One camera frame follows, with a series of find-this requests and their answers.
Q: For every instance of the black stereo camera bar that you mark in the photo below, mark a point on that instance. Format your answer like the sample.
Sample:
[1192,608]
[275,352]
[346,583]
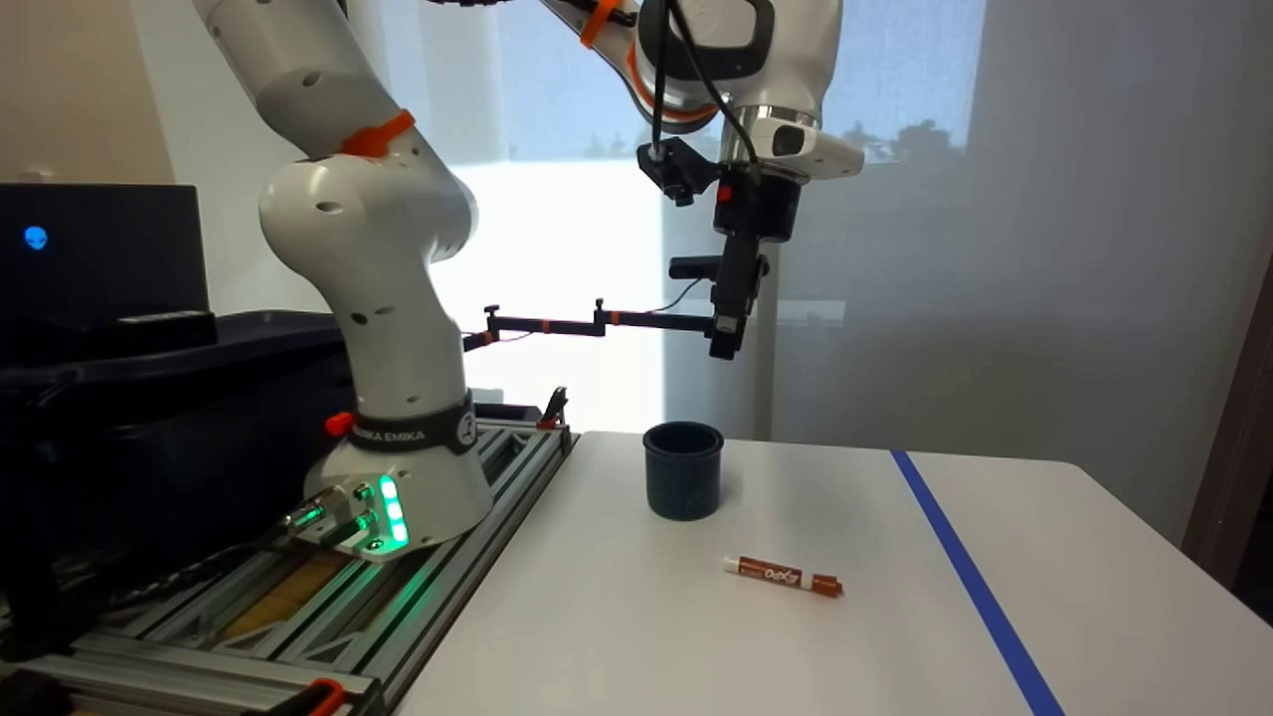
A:
[689,266]

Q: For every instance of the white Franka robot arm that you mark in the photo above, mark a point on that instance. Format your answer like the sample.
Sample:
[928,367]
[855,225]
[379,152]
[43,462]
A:
[384,330]

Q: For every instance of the aluminium rail base frame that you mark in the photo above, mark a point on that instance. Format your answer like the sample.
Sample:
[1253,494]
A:
[438,583]

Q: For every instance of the dark green speckled mug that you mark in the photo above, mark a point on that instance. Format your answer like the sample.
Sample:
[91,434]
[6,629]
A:
[684,477]

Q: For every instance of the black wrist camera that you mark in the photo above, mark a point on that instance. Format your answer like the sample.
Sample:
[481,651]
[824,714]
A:
[674,169]

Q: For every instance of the white window post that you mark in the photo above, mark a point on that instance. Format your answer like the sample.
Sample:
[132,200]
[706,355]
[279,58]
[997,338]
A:
[774,383]

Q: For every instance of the red and white marker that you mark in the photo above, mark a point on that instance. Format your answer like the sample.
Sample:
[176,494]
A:
[782,575]

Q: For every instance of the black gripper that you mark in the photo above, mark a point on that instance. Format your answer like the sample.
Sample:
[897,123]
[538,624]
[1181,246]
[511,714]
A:
[758,205]

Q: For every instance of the black cabinet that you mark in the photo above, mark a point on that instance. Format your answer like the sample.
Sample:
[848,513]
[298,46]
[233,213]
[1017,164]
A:
[173,440]

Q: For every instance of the blue tape line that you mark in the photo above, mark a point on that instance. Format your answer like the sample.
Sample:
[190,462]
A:
[978,583]

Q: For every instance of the black red articulated camera mount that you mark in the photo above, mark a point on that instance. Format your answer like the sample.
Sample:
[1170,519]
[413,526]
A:
[558,324]

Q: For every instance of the black red clamp lever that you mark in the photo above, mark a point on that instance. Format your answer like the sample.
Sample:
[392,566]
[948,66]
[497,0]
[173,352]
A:
[555,407]

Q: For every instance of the black monitor with blue light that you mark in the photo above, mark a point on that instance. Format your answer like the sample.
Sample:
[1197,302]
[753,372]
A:
[100,250]

